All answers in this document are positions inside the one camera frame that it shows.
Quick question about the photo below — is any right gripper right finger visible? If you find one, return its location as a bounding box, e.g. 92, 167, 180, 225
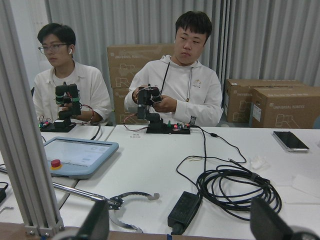
250, 198, 293, 240

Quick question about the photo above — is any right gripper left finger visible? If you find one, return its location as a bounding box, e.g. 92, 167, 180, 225
74, 200, 110, 240

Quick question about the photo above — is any reacher grabber tool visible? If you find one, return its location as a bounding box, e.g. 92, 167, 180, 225
0, 166, 161, 234

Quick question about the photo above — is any teach pendant tablet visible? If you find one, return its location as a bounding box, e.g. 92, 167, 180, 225
44, 137, 119, 180

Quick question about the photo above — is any black power adapter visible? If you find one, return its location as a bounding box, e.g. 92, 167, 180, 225
167, 191, 202, 235
0, 182, 9, 203

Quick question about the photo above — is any smartphone on table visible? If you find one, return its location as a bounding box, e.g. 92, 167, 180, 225
272, 131, 310, 153

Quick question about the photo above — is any cardboard box right front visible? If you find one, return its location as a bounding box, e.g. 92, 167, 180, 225
249, 86, 320, 129

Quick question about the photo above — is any cardboard box right rear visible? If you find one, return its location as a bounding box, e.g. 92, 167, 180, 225
223, 79, 305, 123

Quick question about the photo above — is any person in white hoodie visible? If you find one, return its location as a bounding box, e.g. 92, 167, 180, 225
124, 11, 223, 127

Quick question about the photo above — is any cardboard box stack centre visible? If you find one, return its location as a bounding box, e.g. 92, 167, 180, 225
107, 43, 174, 124

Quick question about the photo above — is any person with glasses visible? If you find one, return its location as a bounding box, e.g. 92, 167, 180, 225
32, 23, 112, 125

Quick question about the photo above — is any coiled black cable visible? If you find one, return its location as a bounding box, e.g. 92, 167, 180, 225
176, 124, 282, 221

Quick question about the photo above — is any aluminium frame post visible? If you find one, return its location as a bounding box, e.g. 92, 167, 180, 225
0, 0, 64, 237

